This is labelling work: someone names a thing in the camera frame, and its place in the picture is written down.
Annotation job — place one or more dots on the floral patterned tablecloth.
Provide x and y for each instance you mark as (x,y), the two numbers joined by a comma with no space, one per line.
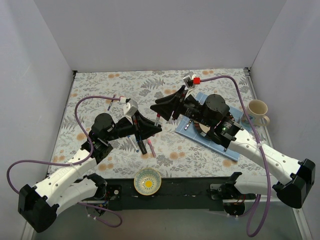
(176,155)

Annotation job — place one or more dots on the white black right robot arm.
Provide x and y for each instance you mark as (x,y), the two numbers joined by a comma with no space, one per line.
(288,179)

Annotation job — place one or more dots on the white red marker pen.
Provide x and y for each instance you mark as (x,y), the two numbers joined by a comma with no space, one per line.
(157,120)

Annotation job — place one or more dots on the pink marker pen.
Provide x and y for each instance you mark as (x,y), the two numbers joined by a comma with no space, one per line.
(151,148)

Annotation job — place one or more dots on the striped rim cream plate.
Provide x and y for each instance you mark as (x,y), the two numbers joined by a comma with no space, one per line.
(203,130)

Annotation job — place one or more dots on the light blue checkered napkin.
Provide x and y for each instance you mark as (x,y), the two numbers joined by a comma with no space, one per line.
(192,134)

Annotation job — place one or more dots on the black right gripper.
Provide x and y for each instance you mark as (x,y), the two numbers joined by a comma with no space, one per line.
(180,104)

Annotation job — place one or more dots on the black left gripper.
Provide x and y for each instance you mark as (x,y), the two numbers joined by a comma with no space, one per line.
(136,122)

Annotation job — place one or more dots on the white blue marker pen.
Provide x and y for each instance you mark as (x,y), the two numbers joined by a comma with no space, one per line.
(133,144)

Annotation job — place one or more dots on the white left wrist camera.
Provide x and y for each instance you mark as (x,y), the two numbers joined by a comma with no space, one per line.
(130,107)

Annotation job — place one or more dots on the yellow centre patterned bowl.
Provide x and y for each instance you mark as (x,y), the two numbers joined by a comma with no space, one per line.
(147,181)

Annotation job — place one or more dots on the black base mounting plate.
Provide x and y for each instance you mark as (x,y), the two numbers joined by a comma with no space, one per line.
(183,193)

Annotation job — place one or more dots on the purple black pen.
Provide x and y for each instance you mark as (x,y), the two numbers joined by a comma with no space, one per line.
(111,102)

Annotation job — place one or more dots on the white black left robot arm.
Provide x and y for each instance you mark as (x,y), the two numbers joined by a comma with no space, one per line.
(42,203)

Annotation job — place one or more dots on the cream painted mug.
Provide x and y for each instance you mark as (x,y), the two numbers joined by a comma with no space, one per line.
(257,112)

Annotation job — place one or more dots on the black blue highlighter pen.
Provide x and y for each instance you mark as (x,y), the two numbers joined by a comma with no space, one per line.
(143,146)

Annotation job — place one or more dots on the aluminium frame rail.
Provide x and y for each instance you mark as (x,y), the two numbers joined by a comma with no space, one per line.
(247,205)

